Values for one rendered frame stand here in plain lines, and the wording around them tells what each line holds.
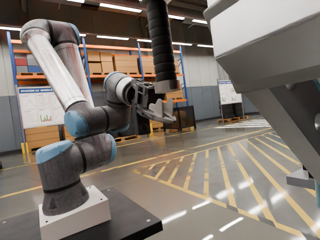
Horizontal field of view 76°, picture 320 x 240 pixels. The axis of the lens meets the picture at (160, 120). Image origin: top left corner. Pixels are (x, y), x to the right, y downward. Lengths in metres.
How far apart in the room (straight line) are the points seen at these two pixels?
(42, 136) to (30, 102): 3.53
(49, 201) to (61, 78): 0.49
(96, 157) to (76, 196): 0.18
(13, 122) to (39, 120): 4.65
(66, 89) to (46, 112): 5.33
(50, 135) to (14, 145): 1.80
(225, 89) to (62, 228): 8.99
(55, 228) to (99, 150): 0.34
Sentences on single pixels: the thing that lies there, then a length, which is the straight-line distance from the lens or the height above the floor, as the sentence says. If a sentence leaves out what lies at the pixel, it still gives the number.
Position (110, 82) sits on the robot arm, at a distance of 0.75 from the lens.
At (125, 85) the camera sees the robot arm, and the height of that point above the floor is 0.82.
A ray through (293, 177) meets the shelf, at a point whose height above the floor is 0.45.
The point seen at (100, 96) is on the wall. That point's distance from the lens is 11.19.
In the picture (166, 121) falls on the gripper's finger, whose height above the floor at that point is 0.69.
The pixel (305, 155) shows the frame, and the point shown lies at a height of 0.67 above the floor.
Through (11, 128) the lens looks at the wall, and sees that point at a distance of 10.70.
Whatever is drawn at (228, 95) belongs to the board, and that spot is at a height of 1.21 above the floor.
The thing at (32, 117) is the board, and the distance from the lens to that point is 6.11.
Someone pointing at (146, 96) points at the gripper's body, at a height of 0.77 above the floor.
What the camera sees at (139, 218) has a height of 0.30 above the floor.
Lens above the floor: 0.71
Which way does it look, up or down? 1 degrees down
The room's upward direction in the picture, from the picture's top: 8 degrees counter-clockwise
